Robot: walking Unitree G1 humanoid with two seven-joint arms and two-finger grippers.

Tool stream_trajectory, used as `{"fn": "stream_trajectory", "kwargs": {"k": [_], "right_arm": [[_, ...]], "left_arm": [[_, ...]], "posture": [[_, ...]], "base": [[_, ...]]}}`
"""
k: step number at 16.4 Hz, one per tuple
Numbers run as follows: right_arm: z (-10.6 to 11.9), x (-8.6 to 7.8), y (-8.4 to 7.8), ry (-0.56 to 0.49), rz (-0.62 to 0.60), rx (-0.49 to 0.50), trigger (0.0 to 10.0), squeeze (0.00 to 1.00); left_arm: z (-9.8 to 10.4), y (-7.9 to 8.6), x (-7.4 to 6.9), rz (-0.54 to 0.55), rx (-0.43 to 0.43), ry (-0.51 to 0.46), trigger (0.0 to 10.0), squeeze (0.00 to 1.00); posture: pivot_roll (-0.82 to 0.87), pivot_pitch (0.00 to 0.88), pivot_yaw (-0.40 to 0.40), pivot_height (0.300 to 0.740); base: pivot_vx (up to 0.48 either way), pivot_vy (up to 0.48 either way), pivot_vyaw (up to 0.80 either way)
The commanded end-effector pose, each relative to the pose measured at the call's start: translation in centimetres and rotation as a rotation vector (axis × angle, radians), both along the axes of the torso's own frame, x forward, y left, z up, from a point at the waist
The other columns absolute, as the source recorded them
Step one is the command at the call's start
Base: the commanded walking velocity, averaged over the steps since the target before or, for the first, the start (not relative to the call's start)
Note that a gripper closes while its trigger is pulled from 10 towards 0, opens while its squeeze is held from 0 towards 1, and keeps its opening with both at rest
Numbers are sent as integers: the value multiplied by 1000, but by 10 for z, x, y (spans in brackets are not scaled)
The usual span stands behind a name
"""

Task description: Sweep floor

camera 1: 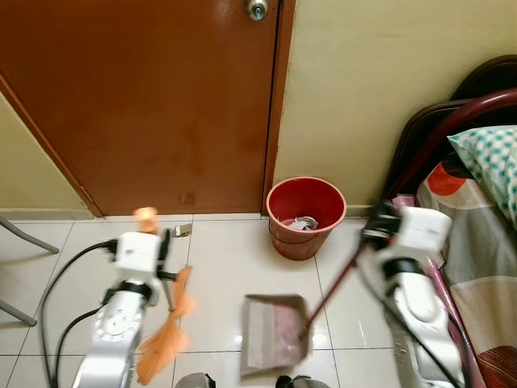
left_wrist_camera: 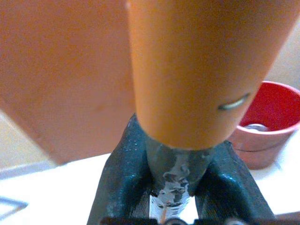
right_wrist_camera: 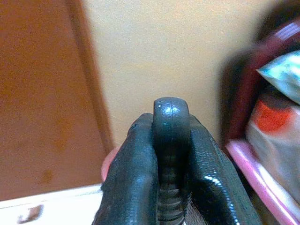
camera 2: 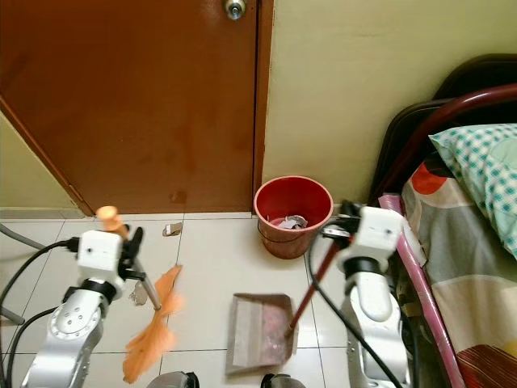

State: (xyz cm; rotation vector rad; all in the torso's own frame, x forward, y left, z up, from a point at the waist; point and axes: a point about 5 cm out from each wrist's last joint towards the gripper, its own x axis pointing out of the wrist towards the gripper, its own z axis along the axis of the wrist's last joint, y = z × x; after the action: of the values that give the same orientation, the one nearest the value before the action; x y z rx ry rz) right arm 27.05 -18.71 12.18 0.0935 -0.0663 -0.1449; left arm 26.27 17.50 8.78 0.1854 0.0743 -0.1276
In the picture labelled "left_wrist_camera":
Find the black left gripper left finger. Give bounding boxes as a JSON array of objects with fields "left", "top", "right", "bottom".
[{"left": 86, "top": 113, "right": 155, "bottom": 225}]

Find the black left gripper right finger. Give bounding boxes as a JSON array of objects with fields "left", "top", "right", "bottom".
[{"left": 190, "top": 140, "right": 276, "bottom": 225}]

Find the orange broom handle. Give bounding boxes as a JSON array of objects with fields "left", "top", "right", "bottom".
[{"left": 126, "top": 0, "right": 300, "bottom": 222}]

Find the red plastic bucket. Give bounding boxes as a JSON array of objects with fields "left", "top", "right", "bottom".
[{"left": 228, "top": 81, "right": 300, "bottom": 170}]

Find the orange wooden door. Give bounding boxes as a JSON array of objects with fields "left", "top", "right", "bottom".
[{"left": 0, "top": 0, "right": 139, "bottom": 165}]

